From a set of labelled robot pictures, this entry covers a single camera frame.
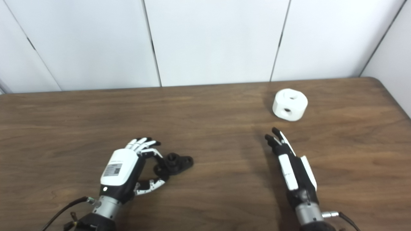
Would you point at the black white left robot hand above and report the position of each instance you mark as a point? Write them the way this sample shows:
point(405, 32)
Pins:
point(118, 166)

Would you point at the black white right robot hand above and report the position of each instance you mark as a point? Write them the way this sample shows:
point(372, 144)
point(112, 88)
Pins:
point(300, 179)

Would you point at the black flanged holder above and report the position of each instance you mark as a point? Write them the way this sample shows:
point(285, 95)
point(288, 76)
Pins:
point(179, 163)

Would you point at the round white piece with holes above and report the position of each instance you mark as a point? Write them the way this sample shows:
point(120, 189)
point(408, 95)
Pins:
point(293, 106)

